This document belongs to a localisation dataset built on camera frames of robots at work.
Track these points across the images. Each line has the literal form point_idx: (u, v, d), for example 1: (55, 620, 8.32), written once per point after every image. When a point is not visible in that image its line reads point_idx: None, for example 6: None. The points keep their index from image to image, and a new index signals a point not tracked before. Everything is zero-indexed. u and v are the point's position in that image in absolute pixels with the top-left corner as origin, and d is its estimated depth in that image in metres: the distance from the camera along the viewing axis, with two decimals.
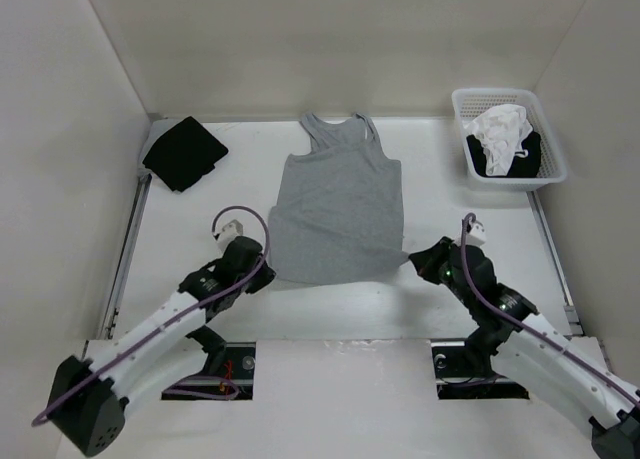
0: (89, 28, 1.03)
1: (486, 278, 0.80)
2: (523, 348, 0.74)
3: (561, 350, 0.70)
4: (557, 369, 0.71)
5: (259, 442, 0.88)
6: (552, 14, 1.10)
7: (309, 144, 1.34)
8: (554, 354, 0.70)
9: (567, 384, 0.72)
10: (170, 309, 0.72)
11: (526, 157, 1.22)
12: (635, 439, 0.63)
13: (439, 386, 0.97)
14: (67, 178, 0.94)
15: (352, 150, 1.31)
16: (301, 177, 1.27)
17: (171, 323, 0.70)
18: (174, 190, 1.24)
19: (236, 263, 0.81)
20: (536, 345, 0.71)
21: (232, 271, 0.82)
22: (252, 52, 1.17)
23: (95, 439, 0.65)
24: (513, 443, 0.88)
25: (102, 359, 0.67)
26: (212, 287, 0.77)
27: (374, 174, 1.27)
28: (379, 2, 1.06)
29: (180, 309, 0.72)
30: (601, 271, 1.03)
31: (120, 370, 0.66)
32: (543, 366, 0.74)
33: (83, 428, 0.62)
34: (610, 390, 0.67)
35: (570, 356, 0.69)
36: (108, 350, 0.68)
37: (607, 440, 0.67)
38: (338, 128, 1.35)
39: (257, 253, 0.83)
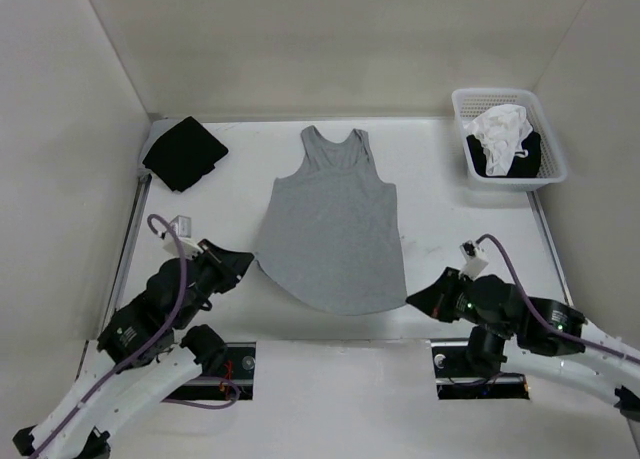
0: (88, 28, 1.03)
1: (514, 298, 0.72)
2: (583, 359, 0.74)
3: (623, 356, 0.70)
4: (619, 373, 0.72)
5: (259, 442, 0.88)
6: (552, 14, 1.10)
7: (301, 164, 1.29)
8: (616, 360, 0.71)
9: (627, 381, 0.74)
10: (91, 375, 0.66)
11: (526, 157, 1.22)
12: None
13: (439, 386, 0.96)
14: (67, 177, 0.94)
15: (346, 174, 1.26)
16: (292, 200, 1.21)
17: (91, 395, 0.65)
18: (174, 190, 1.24)
19: (160, 303, 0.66)
20: (598, 357, 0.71)
21: (158, 309, 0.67)
22: (252, 52, 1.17)
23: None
24: (513, 443, 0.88)
25: (41, 434, 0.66)
26: (130, 341, 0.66)
27: (367, 200, 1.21)
28: (379, 2, 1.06)
29: (100, 374, 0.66)
30: (601, 271, 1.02)
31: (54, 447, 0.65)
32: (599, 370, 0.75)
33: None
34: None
35: (633, 359, 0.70)
36: (44, 427, 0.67)
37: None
38: (336, 150, 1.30)
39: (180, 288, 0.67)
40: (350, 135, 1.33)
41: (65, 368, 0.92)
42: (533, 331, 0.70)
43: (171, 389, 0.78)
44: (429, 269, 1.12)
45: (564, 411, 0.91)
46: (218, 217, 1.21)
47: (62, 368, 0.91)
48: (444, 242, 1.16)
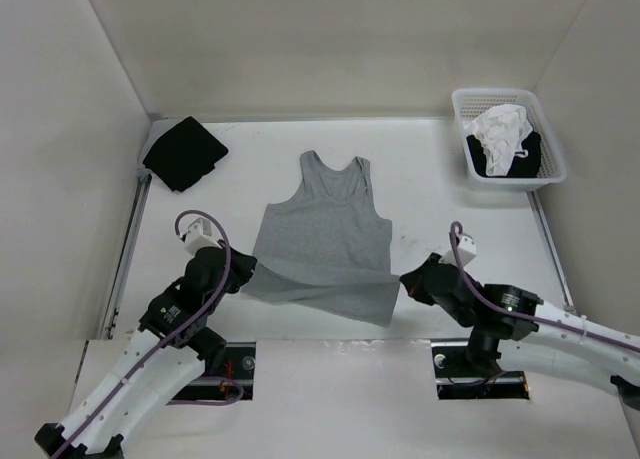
0: (89, 28, 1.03)
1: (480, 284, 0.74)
2: (544, 342, 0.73)
3: (582, 333, 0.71)
4: (586, 351, 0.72)
5: (259, 441, 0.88)
6: (552, 14, 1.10)
7: (296, 191, 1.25)
8: (579, 338, 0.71)
9: (591, 359, 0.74)
10: (133, 355, 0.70)
11: (526, 157, 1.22)
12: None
13: (439, 387, 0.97)
14: (66, 177, 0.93)
15: (343, 208, 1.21)
16: (283, 229, 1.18)
17: (132, 373, 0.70)
18: (174, 190, 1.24)
19: (198, 282, 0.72)
20: (558, 336, 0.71)
21: (197, 291, 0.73)
22: (252, 51, 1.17)
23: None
24: (512, 442, 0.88)
25: (75, 421, 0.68)
26: (174, 317, 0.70)
27: (361, 236, 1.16)
28: (379, 1, 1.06)
29: (142, 353, 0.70)
30: (601, 271, 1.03)
31: (91, 432, 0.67)
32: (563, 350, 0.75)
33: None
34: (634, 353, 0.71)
35: (595, 335, 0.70)
36: (79, 411, 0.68)
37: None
38: (335, 179, 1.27)
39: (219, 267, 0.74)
40: (351, 163, 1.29)
41: (65, 368, 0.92)
42: (487, 314, 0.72)
43: (177, 390, 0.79)
44: None
45: (564, 410, 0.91)
46: (218, 217, 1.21)
47: (62, 368, 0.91)
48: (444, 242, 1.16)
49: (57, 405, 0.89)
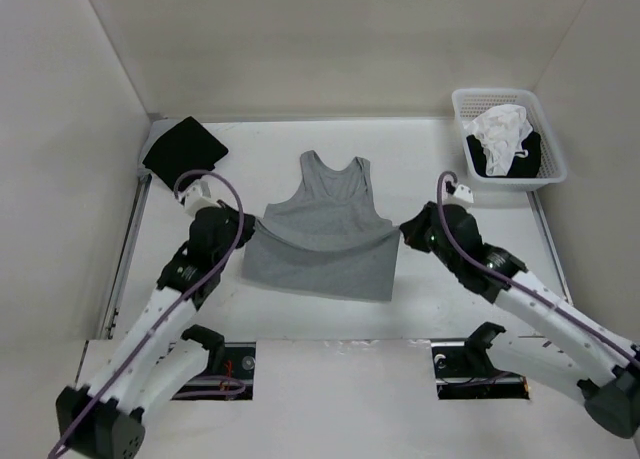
0: (88, 28, 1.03)
1: (473, 240, 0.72)
2: (514, 310, 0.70)
3: (553, 307, 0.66)
4: (551, 329, 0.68)
5: (259, 442, 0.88)
6: (552, 14, 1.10)
7: (296, 191, 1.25)
8: (545, 311, 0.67)
9: (558, 342, 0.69)
10: (155, 310, 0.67)
11: (526, 157, 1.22)
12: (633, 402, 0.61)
13: (439, 386, 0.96)
14: (67, 177, 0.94)
15: (343, 207, 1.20)
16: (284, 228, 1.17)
17: (159, 324, 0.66)
18: (174, 190, 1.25)
19: (206, 243, 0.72)
20: (526, 304, 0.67)
21: (206, 250, 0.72)
22: (252, 52, 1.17)
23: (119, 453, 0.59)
24: (513, 442, 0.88)
25: (99, 383, 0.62)
26: (192, 276, 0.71)
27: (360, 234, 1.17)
28: (378, 2, 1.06)
29: (165, 306, 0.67)
30: (601, 271, 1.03)
31: (120, 388, 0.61)
32: (532, 326, 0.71)
33: (105, 448, 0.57)
34: (601, 345, 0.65)
35: (563, 313, 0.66)
36: (103, 371, 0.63)
37: (598, 401, 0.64)
38: (335, 178, 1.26)
39: (223, 221, 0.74)
40: (350, 162, 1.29)
41: (65, 368, 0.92)
42: (470, 266, 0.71)
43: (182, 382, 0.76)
44: (429, 268, 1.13)
45: (564, 411, 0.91)
46: None
47: (62, 368, 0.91)
48: None
49: (57, 405, 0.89)
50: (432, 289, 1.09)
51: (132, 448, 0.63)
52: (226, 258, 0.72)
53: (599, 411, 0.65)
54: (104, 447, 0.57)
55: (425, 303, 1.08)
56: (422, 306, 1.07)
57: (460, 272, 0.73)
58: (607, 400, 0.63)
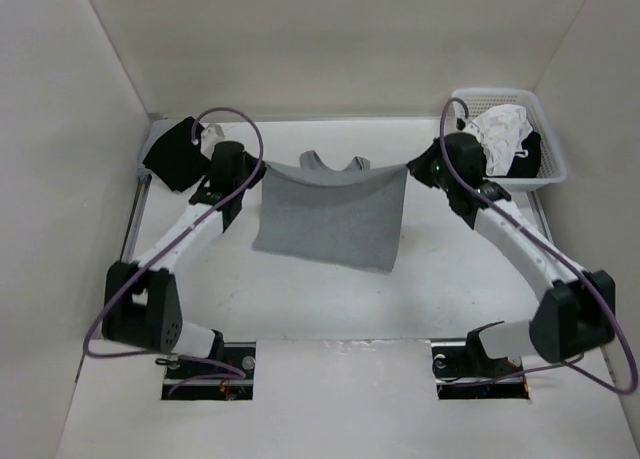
0: (89, 28, 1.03)
1: (472, 167, 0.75)
2: (488, 229, 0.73)
3: (517, 226, 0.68)
4: (513, 249, 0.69)
5: (259, 442, 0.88)
6: (552, 14, 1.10)
7: None
8: (510, 230, 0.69)
9: (519, 263, 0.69)
10: (191, 217, 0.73)
11: (526, 157, 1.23)
12: (563, 314, 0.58)
13: (439, 386, 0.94)
14: (67, 177, 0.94)
15: None
16: None
17: (202, 220, 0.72)
18: (174, 190, 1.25)
19: (227, 172, 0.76)
20: (496, 223, 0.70)
21: (227, 178, 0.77)
22: (252, 52, 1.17)
23: (167, 330, 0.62)
24: (513, 442, 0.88)
25: (146, 257, 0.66)
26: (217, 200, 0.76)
27: None
28: (378, 1, 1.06)
29: (200, 213, 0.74)
30: (601, 271, 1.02)
31: (168, 262, 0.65)
32: (505, 250, 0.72)
33: (154, 316, 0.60)
34: (552, 263, 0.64)
35: (525, 231, 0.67)
36: (148, 251, 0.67)
37: (538, 318, 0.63)
38: None
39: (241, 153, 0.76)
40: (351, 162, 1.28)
41: (65, 367, 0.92)
42: (460, 190, 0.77)
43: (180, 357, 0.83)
44: (430, 268, 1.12)
45: (565, 411, 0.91)
46: None
47: (62, 368, 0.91)
48: (444, 242, 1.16)
49: (57, 405, 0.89)
50: (432, 288, 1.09)
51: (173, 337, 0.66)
52: (244, 186, 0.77)
53: (539, 332, 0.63)
54: (155, 316, 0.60)
55: (425, 302, 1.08)
56: (422, 306, 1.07)
57: (452, 194, 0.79)
58: (543, 311, 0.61)
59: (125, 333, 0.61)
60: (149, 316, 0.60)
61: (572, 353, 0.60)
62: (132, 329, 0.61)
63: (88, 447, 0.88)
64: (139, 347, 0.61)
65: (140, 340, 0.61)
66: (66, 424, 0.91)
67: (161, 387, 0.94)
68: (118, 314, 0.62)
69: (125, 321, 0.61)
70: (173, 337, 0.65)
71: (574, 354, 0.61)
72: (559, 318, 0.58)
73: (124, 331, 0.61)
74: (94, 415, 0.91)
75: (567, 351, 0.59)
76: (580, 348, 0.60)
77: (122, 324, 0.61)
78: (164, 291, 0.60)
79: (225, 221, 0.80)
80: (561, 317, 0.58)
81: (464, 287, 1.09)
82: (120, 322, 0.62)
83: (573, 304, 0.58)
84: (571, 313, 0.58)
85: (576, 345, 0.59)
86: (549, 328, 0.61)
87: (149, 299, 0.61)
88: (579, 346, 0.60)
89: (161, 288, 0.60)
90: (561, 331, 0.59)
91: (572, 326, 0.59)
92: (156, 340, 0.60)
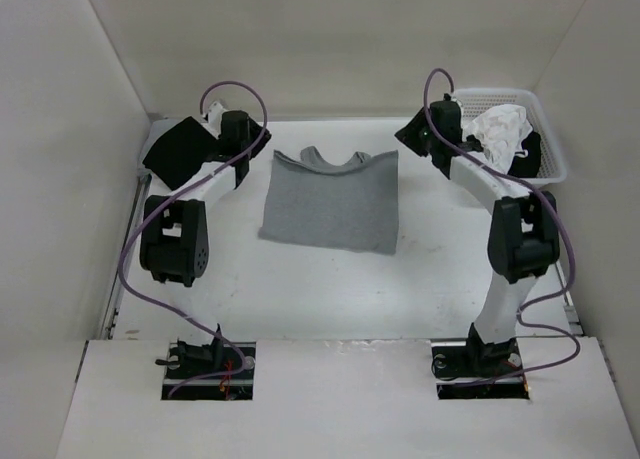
0: (89, 27, 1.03)
1: (451, 127, 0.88)
2: (459, 175, 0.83)
3: (480, 165, 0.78)
4: (478, 185, 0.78)
5: (259, 442, 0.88)
6: (551, 14, 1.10)
7: (296, 191, 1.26)
8: (475, 169, 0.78)
9: (484, 200, 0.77)
10: (209, 167, 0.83)
11: (526, 157, 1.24)
12: (508, 220, 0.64)
13: (439, 386, 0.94)
14: (67, 178, 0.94)
15: (347, 205, 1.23)
16: (284, 229, 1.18)
17: (221, 169, 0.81)
18: (175, 190, 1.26)
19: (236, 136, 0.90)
20: (464, 166, 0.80)
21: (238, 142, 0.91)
22: (252, 52, 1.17)
23: (198, 254, 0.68)
24: (513, 443, 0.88)
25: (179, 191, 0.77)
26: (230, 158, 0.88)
27: (360, 235, 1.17)
28: (378, 1, 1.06)
29: (218, 165, 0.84)
30: (601, 270, 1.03)
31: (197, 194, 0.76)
32: (475, 193, 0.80)
33: (188, 233, 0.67)
34: (506, 187, 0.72)
35: (487, 168, 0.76)
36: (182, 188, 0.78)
37: (493, 237, 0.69)
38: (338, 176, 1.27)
39: (248, 120, 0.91)
40: (351, 156, 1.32)
41: (65, 368, 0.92)
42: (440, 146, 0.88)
43: None
44: (430, 268, 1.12)
45: (565, 411, 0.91)
46: (218, 218, 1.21)
47: (62, 368, 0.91)
48: (443, 242, 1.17)
49: (57, 405, 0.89)
50: (432, 288, 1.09)
51: (203, 263, 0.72)
52: (247, 150, 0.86)
53: (494, 250, 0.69)
54: (189, 231, 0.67)
55: (425, 301, 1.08)
56: (422, 305, 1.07)
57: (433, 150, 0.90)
58: (493, 224, 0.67)
59: (161, 257, 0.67)
60: (184, 239, 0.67)
61: (520, 261, 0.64)
62: (167, 254, 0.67)
63: (88, 448, 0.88)
64: (173, 272, 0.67)
65: (176, 264, 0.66)
66: (66, 424, 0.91)
67: (161, 387, 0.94)
68: (154, 240, 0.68)
69: (160, 246, 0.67)
70: (203, 264, 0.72)
71: (523, 264, 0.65)
72: (504, 225, 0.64)
73: (159, 256, 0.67)
74: (95, 415, 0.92)
75: (514, 257, 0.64)
76: (529, 260, 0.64)
77: (157, 250, 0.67)
78: (198, 216, 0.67)
79: (237, 179, 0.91)
80: (506, 222, 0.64)
81: (464, 287, 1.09)
82: (155, 247, 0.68)
83: (518, 212, 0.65)
84: (515, 220, 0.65)
85: (523, 253, 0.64)
86: (499, 239, 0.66)
87: (184, 224, 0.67)
88: (526, 255, 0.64)
89: (194, 213, 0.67)
90: (507, 238, 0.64)
91: (518, 235, 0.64)
92: (190, 260, 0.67)
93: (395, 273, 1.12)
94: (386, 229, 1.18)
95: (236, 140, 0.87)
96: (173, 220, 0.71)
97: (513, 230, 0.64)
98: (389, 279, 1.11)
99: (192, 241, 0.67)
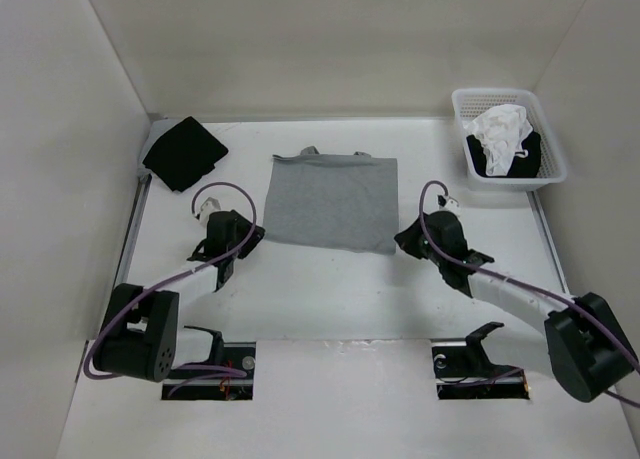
0: (88, 28, 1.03)
1: (457, 241, 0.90)
2: (486, 292, 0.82)
3: (504, 278, 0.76)
4: (508, 300, 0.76)
5: (259, 441, 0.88)
6: (552, 15, 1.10)
7: (295, 191, 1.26)
8: (499, 283, 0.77)
9: (524, 316, 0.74)
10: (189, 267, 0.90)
11: (526, 157, 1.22)
12: (569, 340, 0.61)
13: (439, 386, 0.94)
14: (67, 177, 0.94)
15: (347, 204, 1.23)
16: (284, 230, 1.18)
17: (202, 267, 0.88)
18: (174, 190, 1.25)
19: (222, 236, 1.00)
20: (488, 281, 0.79)
21: (219, 244, 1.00)
22: (252, 52, 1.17)
23: (161, 356, 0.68)
24: (512, 442, 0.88)
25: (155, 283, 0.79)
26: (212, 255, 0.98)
27: (360, 235, 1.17)
28: (378, 2, 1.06)
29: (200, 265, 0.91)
30: (601, 271, 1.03)
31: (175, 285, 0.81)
32: (509, 308, 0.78)
33: (152, 334, 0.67)
34: (545, 300, 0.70)
35: (512, 281, 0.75)
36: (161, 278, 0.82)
37: (558, 361, 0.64)
38: (337, 175, 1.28)
39: (234, 221, 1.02)
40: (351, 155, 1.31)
41: (65, 368, 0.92)
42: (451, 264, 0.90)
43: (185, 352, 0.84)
44: (430, 268, 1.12)
45: (564, 411, 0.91)
46: None
47: (62, 369, 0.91)
48: None
49: (58, 406, 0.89)
50: (432, 289, 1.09)
51: (168, 363, 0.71)
52: (234, 248, 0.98)
53: (563, 371, 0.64)
54: (153, 332, 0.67)
55: (426, 300, 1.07)
56: (422, 305, 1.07)
57: (444, 268, 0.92)
58: (552, 344, 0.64)
59: (118, 355, 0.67)
60: (148, 336, 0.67)
61: (598, 381, 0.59)
62: (124, 356, 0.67)
63: (89, 448, 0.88)
64: (132, 371, 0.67)
65: (134, 368, 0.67)
66: (66, 424, 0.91)
67: (162, 387, 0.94)
68: (115, 334, 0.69)
69: (120, 342, 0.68)
70: (166, 365, 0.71)
71: (604, 384, 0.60)
72: (566, 345, 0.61)
73: (116, 354, 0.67)
74: (95, 415, 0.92)
75: (591, 377, 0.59)
76: (607, 376, 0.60)
77: (115, 347, 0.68)
78: (167, 313, 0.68)
79: (217, 279, 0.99)
80: (568, 342, 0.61)
81: None
82: (115, 342, 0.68)
83: (575, 329, 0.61)
84: (578, 337, 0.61)
85: (598, 371, 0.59)
86: (566, 361, 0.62)
87: (151, 320, 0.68)
88: (603, 372, 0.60)
89: (162, 312, 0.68)
90: (575, 359, 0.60)
91: (586, 352, 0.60)
92: (148, 367, 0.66)
93: (396, 273, 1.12)
94: (386, 229, 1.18)
95: (221, 240, 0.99)
96: (142, 312, 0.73)
97: (579, 349, 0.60)
98: (389, 279, 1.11)
99: (154, 343, 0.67)
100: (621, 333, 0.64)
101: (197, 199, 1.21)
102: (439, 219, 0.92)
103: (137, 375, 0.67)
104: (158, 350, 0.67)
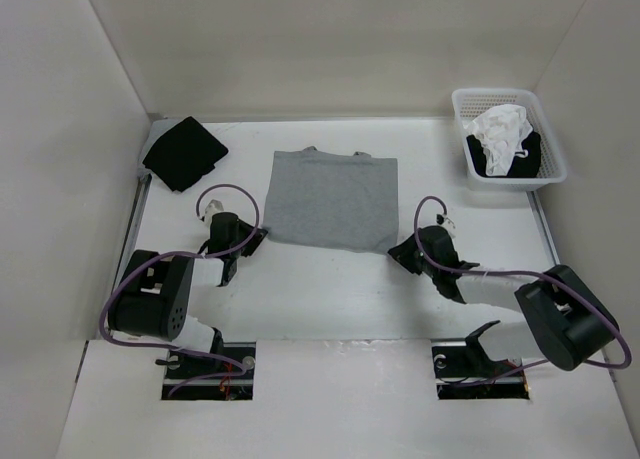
0: (88, 27, 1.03)
1: (448, 252, 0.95)
2: (472, 291, 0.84)
3: (483, 273, 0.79)
4: (491, 291, 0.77)
5: (259, 442, 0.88)
6: (552, 14, 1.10)
7: (295, 190, 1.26)
8: (480, 278, 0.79)
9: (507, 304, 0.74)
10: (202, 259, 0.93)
11: (526, 157, 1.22)
12: (542, 309, 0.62)
13: (439, 386, 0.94)
14: (66, 177, 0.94)
15: (346, 204, 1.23)
16: (284, 230, 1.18)
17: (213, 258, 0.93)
18: (174, 190, 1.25)
19: (224, 236, 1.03)
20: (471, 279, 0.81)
21: (224, 243, 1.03)
22: (252, 52, 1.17)
23: (174, 314, 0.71)
24: (512, 442, 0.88)
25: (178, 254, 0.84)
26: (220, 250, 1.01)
27: (359, 234, 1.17)
28: (378, 2, 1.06)
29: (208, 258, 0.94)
30: (601, 270, 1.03)
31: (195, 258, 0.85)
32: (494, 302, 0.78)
33: (168, 290, 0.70)
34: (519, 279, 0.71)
35: (489, 273, 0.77)
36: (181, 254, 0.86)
37: (539, 335, 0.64)
38: (336, 175, 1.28)
39: (236, 220, 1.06)
40: (351, 155, 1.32)
41: (65, 368, 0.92)
42: (442, 274, 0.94)
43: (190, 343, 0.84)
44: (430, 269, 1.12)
45: (565, 412, 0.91)
46: None
47: (62, 368, 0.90)
48: None
49: (58, 406, 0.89)
50: (432, 288, 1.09)
51: (178, 324, 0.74)
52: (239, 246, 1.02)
53: (547, 343, 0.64)
54: (169, 289, 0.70)
55: (426, 301, 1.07)
56: (422, 304, 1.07)
57: (437, 279, 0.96)
58: (530, 317, 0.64)
59: (132, 311, 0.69)
60: (163, 294, 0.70)
61: (579, 347, 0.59)
62: (138, 314, 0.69)
63: (88, 448, 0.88)
64: (146, 329, 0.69)
65: (149, 325, 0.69)
66: (66, 424, 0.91)
67: (162, 387, 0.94)
68: (131, 291, 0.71)
69: (135, 299, 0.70)
70: (178, 326, 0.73)
71: (585, 350, 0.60)
72: (538, 313, 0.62)
73: (131, 311, 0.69)
74: (95, 415, 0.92)
75: (572, 345, 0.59)
76: (586, 341, 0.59)
77: (130, 303, 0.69)
78: (183, 270, 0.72)
79: (222, 277, 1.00)
80: (540, 311, 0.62)
81: None
82: (129, 299, 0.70)
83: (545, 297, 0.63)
84: (550, 306, 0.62)
85: (578, 338, 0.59)
86: (546, 332, 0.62)
87: (167, 277, 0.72)
88: (583, 339, 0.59)
89: (178, 270, 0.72)
90: (551, 327, 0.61)
91: (559, 320, 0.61)
92: (163, 323, 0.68)
93: (396, 273, 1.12)
94: (386, 228, 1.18)
95: (226, 238, 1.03)
96: (156, 278, 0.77)
97: (551, 318, 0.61)
98: (389, 279, 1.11)
99: (171, 298, 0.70)
100: (595, 298, 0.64)
101: (200, 201, 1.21)
102: (430, 232, 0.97)
103: (151, 332, 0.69)
104: (173, 306, 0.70)
